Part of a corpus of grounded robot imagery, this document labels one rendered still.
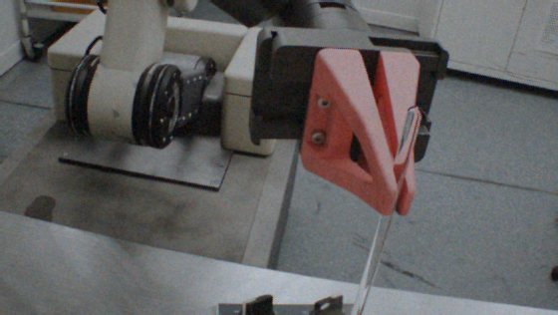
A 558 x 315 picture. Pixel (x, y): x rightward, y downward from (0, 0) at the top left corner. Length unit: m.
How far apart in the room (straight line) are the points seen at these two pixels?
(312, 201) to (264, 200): 0.60
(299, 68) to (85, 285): 0.34
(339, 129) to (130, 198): 0.98
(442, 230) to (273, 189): 0.74
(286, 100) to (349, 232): 1.45
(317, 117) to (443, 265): 1.47
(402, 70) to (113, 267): 0.37
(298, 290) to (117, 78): 0.66
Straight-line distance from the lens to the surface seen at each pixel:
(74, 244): 0.58
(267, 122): 0.30
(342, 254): 1.67
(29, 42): 2.68
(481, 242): 1.87
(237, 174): 1.30
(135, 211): 1.20
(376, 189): 0.24
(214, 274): 0.55
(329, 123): 0.28
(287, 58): 0.27
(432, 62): 0.31
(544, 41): 2.85
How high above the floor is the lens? 1.15
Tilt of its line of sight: 35 degrees down
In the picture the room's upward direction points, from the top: 7 degrees clockwise
